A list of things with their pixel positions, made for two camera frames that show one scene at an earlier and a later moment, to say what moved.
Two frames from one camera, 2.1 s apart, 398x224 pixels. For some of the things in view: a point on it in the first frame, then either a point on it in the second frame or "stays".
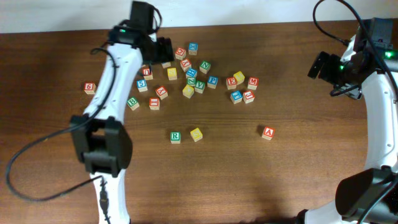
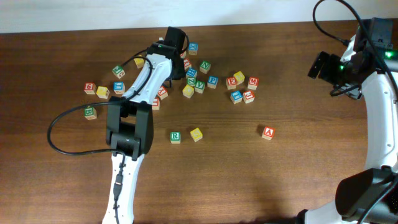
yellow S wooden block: [196, 134] stays
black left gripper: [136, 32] → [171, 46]
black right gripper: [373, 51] stays
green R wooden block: [175, 137] stays
